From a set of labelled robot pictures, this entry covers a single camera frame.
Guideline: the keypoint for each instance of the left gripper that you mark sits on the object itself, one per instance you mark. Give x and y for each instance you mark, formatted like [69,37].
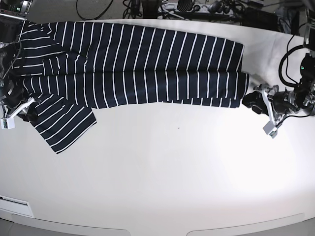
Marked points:
[277,105]

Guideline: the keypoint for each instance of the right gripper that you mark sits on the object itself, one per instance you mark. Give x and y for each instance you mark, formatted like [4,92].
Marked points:
[12,95]

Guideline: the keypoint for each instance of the navy white striped T-shirt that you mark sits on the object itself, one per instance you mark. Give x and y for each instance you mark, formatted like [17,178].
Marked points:
[75,67]

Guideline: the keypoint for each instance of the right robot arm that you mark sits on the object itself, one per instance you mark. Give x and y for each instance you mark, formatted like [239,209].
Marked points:
[13,15]

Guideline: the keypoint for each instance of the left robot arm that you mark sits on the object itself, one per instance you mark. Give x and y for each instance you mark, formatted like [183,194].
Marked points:
[305,88]

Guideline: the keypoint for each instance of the black box on right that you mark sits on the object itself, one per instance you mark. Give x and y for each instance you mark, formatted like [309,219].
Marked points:
[285,20]

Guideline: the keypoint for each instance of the white power strip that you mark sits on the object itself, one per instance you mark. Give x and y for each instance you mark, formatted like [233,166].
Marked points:
[214,8]

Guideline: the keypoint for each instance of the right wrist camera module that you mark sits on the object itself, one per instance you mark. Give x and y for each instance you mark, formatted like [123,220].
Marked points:
[7,123]

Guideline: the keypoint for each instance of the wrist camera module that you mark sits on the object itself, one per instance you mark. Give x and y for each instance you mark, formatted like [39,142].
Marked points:
[7,123]
[270,129]

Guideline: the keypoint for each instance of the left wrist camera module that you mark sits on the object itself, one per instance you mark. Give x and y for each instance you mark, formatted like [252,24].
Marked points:
[270,129]

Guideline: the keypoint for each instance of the black post behind table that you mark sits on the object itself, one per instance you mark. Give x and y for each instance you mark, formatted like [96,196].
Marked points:
[150,9]

